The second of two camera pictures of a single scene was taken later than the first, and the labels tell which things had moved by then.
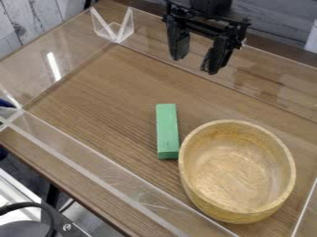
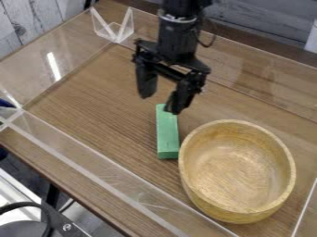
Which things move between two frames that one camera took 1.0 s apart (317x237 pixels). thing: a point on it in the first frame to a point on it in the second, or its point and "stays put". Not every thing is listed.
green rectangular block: [167, 131] stays put
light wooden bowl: [237, 170] stays put
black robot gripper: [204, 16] to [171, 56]
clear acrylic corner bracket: [114, 31] stays put
